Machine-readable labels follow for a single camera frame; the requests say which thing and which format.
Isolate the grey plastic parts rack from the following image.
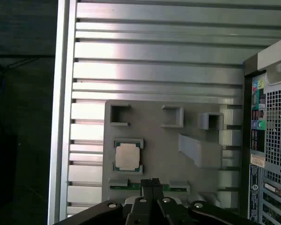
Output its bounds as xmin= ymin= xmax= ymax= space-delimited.
xmin=104 ymin=99 xmax=225 ymax=211

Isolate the green RAM stick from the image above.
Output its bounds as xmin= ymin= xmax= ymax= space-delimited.
xmin=109 ymin=183 xmax=191 ymax=191

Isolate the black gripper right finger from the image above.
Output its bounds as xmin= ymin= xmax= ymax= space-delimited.
xmin=151 ymin=178 xmax=262 ymax=225

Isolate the silver square CPU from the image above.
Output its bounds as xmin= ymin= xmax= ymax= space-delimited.
xmin=114 ymin=140 xmax=144 ymax=173

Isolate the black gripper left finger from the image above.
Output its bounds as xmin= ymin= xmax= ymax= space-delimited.
xmin=57 ymin=179 xmax=155 ymax=225

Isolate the black open PC case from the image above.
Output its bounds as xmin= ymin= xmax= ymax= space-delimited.
xmin=238 ymin=34 xmax=281 ymax=225

